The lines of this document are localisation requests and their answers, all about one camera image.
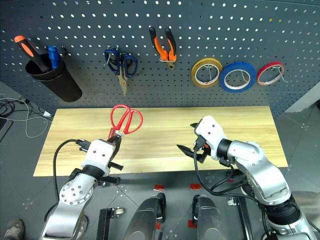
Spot blue tape roll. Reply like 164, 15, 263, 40
219, 61, 258, 94

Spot orange black pliers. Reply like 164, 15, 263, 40
148, 25, 178, 71

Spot dark rounded shape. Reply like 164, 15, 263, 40
191, 194, 228, 240
123, 192, 168, 240

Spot worn grey shoe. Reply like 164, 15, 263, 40
3, 218, 26, 240

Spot orange black handled screwdriver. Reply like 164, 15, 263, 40
13, 34, 51, 73

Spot black cup holder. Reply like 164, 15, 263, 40
24, 53, 83, 103

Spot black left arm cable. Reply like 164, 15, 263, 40
52, 138, 91, 204

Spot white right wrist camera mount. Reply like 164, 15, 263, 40
194, 115, 227, 161

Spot metal scissors peg hook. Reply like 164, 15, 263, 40
104, 44, 120, 66

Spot white floor cable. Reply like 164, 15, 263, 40
0, 96, 50, 139

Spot red tape roll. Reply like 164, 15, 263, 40
256, 61, 286, 87

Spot blue handled tool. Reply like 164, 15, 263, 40
47, 45, 61, 71

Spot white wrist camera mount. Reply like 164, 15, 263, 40
194, 115, 227, 161
81, 139, 117, 176

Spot red handled scissors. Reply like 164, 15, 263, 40
107, 104, 144, 144

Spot blue handled scissors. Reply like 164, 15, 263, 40
103, 47, 139, 97

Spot yellow tape roll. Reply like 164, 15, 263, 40
190, 57, 224, 89

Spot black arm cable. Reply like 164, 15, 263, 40
52, 138, 91, 204
191, 138, 275, 240

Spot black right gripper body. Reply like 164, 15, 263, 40
193, 134, 211, 164

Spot dark flat device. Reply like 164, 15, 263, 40
0, 117, 14, 144

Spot dark grey metal pegboard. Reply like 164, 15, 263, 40
0, 0, 320, 119

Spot black table frame with caster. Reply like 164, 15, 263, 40
95, 206, 125, 240
226, 195, 253, 240

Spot metal pliers holder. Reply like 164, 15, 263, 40
159, 44, 176, 63

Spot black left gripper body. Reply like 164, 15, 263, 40
109, 136, 125, 172

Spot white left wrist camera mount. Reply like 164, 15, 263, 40
81, 139, 117, 176

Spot metal tape peg hook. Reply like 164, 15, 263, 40
203, 64, 216, 84
238, 69, 252, 86
271, 64, 289, 84

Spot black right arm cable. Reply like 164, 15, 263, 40
191, 138, 275, 240

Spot black floor cable bundle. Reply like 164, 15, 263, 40
0, 98, 31, 119

